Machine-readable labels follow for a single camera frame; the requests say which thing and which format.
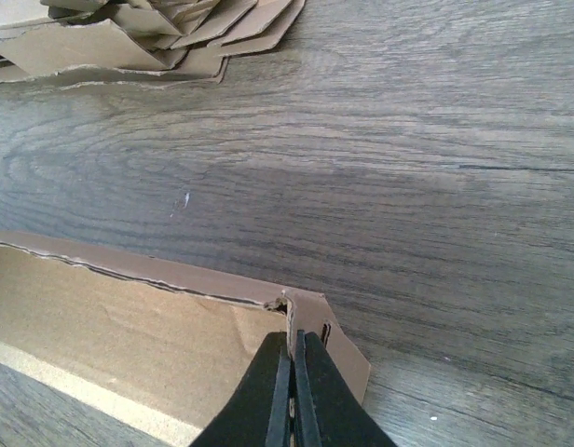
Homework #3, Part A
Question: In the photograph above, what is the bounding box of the brown cardboard box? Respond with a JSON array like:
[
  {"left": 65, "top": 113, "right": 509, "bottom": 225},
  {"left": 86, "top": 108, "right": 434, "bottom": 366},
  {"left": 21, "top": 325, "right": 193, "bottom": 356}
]
[{"left": 0, "top": 232, "right": 370, "bottom": 446}]

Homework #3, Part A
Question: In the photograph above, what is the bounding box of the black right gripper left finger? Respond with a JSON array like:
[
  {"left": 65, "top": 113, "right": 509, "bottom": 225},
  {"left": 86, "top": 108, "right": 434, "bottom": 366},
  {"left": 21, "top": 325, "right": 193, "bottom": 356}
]
[{"left": 192, "top": 332, "right": 292, "bottom": 447}]

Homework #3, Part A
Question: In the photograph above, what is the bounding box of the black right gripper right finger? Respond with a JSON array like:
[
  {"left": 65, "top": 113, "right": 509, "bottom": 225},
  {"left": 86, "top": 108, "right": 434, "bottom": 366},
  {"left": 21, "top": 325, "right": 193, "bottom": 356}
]
[{"left": 293, "top": 331, "right": 395, "bottom": 446}]

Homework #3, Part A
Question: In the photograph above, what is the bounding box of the stack of flat cardboard boxes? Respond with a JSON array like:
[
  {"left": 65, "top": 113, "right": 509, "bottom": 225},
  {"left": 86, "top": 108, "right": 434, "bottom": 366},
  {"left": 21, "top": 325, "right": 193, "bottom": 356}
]
[{"left": 0, "top": 0, "right": 305, "bottom": 86}]

